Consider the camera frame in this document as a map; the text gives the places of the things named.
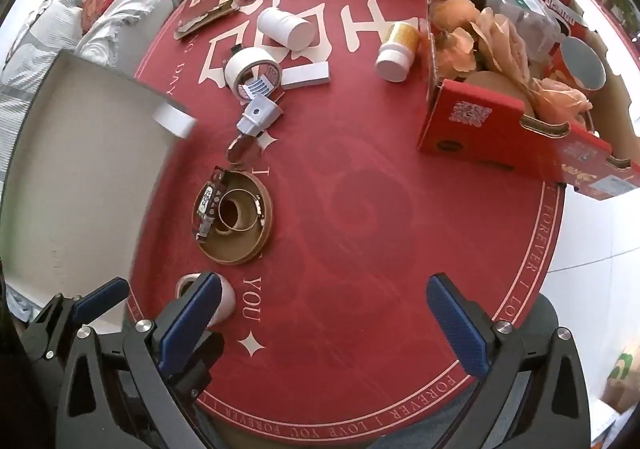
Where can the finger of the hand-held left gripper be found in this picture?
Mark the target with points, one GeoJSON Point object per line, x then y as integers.
{"type": "Point", "coordinates": [202, 361]}
{"type": "Point", "coordinates": [102, 296]}

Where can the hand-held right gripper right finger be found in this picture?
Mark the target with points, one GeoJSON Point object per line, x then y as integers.
{"type": "Point", "coordinates": [457, 324]}

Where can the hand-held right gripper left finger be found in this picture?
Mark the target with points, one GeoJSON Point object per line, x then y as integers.
{"type": "Point", "coordinates": [192, 319]}

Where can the white cup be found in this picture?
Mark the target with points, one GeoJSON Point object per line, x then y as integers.
{"type": "Point", "coordinates": [225, 296]}

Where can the brown round spool disc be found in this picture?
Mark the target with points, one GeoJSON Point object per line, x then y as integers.
{"type": "Point", "coordinates": [245, 246]}

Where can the white shallow tray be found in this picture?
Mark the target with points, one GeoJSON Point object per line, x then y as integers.
{"type": "Point", "coordinates": [75, 154]}

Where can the small white box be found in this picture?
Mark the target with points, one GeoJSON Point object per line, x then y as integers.
{"type": "Point", "coordinates": [172, 120]}

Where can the blue striped round badge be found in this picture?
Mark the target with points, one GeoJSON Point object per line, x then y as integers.
{"type": "Point", "coordinates": [257, 88]}

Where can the white rectangular block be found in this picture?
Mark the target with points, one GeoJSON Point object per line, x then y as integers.
{"type": "Point", "coordinates": [305, 75]}

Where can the yellow bottle white cap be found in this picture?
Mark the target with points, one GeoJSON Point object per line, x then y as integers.
{"type": "Point", "coordinates": [398, 51]}

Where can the white plastic bottle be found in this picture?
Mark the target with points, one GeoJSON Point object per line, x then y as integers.
{"type": "Point", "coordinates": [282, 26]}

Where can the dark grey stool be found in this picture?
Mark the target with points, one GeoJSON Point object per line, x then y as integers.
{"type": "Point", "coordinates": [547, 314]}

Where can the black white printed strip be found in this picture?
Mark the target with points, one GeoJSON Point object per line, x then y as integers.
{"type": "Point", "coordinates": [206, 206]}

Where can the red cardboard box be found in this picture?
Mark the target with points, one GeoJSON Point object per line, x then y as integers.
{"type": "Point", "coordinates": [475, 124]}

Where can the white tape roll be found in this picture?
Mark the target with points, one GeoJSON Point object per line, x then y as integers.
{"type": "Point", "coordinates": [237, 66]}

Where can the orange artificial flowers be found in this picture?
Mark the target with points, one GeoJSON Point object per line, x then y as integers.
{"type": "Point", "coordinates": [495, 44]}

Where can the grey covered sofa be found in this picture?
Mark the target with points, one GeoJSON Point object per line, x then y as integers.
{"type": "Point", "coordinates": [135, 4]}

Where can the clear plastic container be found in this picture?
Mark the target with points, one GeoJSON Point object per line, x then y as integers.
{"type": "Point", "coordinates": [525, 11]}

